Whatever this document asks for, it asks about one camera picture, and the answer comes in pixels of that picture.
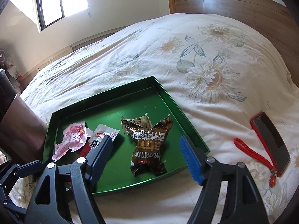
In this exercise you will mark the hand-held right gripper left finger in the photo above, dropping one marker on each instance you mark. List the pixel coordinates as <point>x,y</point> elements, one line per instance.
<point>100,158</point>

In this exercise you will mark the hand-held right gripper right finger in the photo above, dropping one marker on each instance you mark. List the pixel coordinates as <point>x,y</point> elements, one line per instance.
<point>190,158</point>

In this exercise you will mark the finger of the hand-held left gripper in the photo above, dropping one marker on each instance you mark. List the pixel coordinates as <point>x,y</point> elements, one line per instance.
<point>30,168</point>
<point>15,208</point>

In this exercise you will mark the long red snack packet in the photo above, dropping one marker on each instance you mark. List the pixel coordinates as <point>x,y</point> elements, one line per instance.
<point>101,134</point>

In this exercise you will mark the pink cartoon snack packet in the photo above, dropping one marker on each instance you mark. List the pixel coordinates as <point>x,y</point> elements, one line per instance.
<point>72,137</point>

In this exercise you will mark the brown foil snack packet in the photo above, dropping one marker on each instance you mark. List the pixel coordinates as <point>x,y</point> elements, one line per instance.
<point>147,149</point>

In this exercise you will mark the beige candy packet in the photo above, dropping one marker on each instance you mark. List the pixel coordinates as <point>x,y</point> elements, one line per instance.
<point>137,121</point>

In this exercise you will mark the green cardboard box tray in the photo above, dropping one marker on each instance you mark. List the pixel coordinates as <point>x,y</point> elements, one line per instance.
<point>140,102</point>

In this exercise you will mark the black electric kettle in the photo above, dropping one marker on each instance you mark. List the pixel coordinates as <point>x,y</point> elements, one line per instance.
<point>16,126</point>

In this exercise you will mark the phone in red case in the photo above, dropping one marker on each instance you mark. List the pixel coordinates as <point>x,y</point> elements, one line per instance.
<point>271,140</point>

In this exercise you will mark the hanging pale plastic bag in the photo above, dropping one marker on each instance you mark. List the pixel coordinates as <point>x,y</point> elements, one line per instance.
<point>11,66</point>

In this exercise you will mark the small round fan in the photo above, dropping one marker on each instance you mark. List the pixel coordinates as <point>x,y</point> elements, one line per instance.
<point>1,55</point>

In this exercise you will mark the wooden headboard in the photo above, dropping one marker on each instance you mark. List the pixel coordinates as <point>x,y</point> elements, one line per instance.
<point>222,4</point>

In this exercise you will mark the window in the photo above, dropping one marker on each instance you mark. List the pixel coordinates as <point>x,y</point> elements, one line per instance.
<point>60,2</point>

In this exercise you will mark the beige wall ledge cabinet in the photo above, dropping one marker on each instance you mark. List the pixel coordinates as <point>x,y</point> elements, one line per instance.
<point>56,56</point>

